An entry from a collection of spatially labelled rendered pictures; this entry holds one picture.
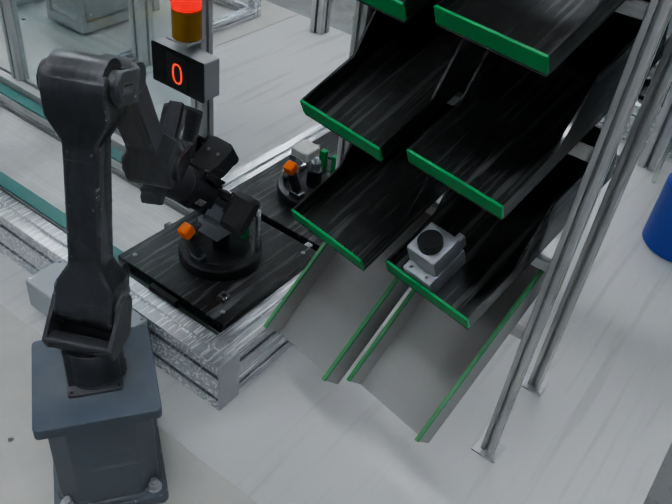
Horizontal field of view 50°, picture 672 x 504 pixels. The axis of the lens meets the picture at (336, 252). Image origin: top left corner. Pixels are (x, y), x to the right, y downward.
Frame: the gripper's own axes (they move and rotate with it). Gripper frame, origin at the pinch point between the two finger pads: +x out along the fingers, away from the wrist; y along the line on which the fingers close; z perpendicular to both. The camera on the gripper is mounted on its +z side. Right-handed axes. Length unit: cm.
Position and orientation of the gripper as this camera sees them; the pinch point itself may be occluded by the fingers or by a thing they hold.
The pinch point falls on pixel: (222, 202)
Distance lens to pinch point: 119.2
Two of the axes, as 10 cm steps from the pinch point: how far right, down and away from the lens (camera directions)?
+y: -8.0, -4.4, 4.2
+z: 4.8, -8.8, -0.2
